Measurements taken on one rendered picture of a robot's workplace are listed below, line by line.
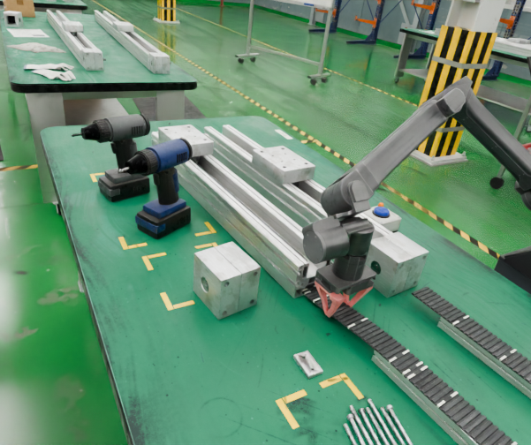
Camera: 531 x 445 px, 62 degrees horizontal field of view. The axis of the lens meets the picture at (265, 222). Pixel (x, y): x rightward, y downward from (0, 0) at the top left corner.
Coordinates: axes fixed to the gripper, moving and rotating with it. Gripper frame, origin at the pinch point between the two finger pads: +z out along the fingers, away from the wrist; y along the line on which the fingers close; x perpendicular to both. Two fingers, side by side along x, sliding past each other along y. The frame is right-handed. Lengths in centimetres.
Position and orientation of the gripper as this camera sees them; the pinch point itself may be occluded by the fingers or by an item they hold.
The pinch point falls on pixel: (337, 308)
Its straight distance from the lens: 90.3
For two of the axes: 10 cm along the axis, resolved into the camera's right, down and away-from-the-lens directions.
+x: 5.5, 4.7, -6.9
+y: -8.3, 2.1, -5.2
